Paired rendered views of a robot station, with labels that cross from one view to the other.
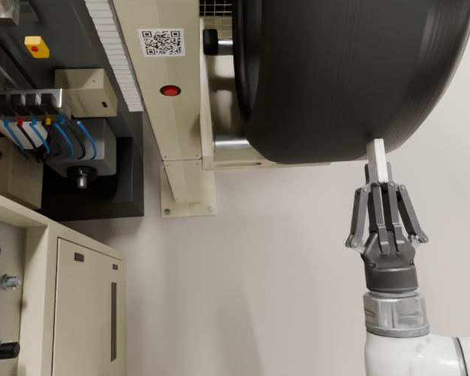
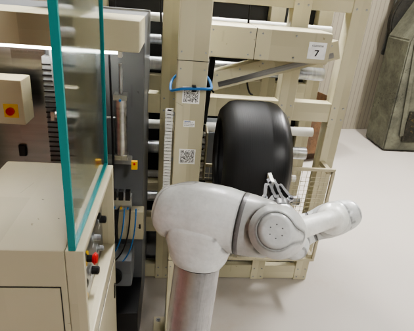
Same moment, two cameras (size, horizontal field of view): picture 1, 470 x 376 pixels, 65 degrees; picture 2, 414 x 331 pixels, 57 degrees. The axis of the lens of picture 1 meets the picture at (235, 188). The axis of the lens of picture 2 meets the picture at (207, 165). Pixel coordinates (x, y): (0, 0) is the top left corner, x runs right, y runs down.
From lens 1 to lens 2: 1.23 m
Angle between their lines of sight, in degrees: 50
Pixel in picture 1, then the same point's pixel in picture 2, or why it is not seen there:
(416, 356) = not seen: hidden behind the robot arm
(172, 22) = (192, 146)
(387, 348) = not seen: hidden behind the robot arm
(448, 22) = (280, 132)
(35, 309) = (102, 272)
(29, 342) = (97, 285)
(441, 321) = not seen: outside the picture
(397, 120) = (275, 166)
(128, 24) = (177, 146)
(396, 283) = (279, 201)
